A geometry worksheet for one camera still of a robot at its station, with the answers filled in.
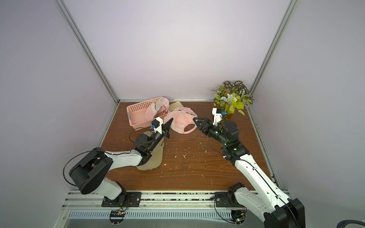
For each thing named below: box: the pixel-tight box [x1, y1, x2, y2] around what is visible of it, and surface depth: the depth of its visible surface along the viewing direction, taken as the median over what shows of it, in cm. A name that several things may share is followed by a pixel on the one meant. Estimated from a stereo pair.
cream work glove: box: [168, 101, 184, 112], surface depth 120 cm
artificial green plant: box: [211, 80, 255, 116], surface depth 94 cm
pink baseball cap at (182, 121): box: [163, 106, 199, 135], surface depth 92 cm
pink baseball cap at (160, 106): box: [144, 96, 170, 121], surface depth 112 cm
